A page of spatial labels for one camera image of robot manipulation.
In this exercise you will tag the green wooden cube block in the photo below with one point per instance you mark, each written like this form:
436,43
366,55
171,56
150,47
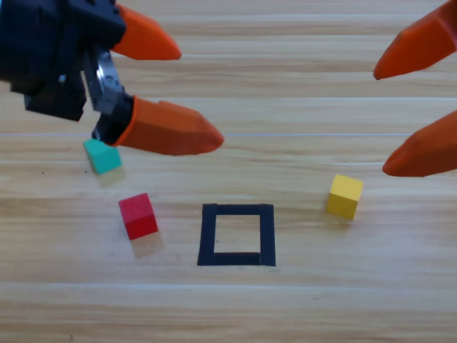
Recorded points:
103,159

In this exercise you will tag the yellow wooden cube block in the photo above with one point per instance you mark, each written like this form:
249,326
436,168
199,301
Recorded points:
344,196

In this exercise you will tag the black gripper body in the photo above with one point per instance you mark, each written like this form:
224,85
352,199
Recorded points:
43,46

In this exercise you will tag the black tape square outline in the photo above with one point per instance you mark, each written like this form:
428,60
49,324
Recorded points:
209,236

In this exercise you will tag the red wooden cube block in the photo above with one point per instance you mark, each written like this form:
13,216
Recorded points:
139,218

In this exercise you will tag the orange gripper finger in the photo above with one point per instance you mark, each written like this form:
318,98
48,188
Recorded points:
421,46
425,157
146,39
168,128

